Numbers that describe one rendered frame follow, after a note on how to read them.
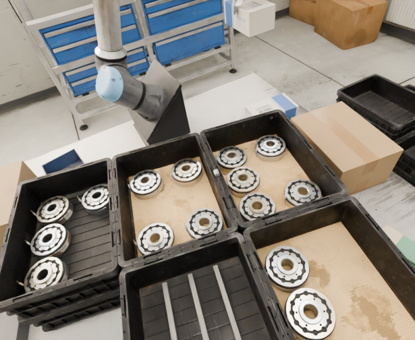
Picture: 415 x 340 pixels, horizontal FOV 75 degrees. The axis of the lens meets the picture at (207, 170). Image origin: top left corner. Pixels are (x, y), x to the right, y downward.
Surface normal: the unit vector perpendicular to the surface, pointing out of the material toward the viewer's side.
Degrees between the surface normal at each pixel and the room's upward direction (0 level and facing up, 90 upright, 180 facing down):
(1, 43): 90
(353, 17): 89
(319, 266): 0
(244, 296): 0
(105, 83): 45
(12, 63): 90
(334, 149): 0
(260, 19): 90
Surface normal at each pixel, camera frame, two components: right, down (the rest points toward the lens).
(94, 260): -0.12, -0.66
